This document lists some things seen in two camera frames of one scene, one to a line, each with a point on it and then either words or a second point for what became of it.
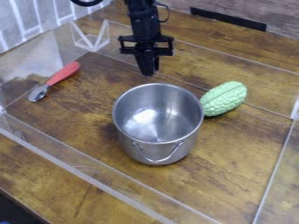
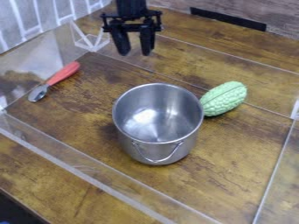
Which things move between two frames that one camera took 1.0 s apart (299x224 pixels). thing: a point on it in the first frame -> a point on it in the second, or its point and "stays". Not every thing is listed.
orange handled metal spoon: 38,94 stays
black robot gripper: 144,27 -> 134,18
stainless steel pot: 158,116 stays
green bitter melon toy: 222,98 stays
